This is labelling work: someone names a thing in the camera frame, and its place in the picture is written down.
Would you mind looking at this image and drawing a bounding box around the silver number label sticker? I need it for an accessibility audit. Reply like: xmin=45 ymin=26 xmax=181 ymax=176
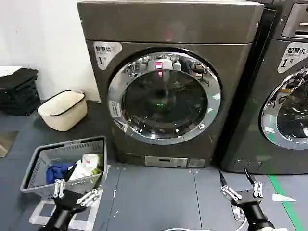
xmin=277 ymin=41 xmax=308 ymax=74
xmin=93 ymin=41 xmax=123 ymax=71

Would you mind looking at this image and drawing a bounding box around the brown floor mat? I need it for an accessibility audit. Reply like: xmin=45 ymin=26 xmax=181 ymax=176
xmin=0 ymin=130 xmax=20 ymax=158

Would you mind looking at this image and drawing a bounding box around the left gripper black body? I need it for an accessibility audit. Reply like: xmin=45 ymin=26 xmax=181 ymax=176
xmin=53 ymin=189 xmax=86 ymax=213

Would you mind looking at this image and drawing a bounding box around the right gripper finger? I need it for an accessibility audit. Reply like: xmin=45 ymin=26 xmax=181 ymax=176
xmin=219 ymin=170 xmax=242 ymax=201
xmin=244 ymin=167 xmax=264 ymax=199

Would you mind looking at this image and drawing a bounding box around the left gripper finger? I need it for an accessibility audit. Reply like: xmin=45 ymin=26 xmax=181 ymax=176
xmin=80 ymin=185 xmax=103 ymax=208
xmin=53 ymin=179 xmax=66 ymax=199

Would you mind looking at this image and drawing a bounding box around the grey plastic laundry basket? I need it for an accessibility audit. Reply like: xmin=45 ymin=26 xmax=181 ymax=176
xmin=19 ymin=136 xmax=108 ymax=201

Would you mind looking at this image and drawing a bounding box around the white paper scrap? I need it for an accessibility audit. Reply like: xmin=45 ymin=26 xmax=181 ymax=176
xmin=272 ymin=193 xmax=297 ymax=202

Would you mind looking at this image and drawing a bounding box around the grey front-loading dryer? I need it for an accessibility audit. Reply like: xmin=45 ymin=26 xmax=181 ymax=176
xmin=77 ymin=0 xmax=265 ymax=169

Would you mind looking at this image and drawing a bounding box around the stack of black mats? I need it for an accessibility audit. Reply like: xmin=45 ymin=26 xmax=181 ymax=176
xmin=0 ymin=67 xmax=40 ymax=117

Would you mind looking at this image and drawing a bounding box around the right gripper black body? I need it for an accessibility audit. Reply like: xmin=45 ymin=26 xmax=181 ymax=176
xmin=231 ymin=188 xmax=263 ymax=208

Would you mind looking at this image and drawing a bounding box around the clear acrylic floor plate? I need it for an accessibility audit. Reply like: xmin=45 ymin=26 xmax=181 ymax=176
xmin=28 ymin=196 xmax=102 ymax=229

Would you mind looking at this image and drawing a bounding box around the white cable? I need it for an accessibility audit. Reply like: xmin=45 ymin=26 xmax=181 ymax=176
xmin=163 ymin=211 xmax=249 ymax=231

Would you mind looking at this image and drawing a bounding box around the white garment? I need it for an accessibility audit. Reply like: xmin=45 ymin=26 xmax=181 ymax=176
xmin=68 ymin=153 xmax=100 ymax=182

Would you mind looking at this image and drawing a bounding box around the white fabric bin black trim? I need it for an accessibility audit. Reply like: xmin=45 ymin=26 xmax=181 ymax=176
xmin=37 ymin=89 xmax=88 ymax=132

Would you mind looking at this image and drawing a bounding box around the green garment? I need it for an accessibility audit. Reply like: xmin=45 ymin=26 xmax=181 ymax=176
xmin=92 ymin=154 xmax=104 ymax=176

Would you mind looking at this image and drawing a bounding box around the green floor tape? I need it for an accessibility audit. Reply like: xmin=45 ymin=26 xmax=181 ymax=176
xmin=269 ymin=175 xmax=308 ymax=231

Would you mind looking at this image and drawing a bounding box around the round glass dryer door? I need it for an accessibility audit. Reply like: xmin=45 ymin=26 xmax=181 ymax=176
xmin=107 ymin=47 xmax=223 ymax=146

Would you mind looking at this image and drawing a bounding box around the round chrome-rimmed glass door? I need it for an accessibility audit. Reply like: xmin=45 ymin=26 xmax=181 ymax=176
xmin=258 ymin=65 xmax=308 ymax=157

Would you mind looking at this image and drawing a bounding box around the grey dryer with drawer panel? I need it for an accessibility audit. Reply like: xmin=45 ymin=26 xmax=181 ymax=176
xmin=220 ymin=0 xmax=308 ymax=175

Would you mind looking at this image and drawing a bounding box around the blue garment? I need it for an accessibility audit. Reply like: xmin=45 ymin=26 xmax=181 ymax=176
xmin=46 ymin=162 xmax=77 ymax=185

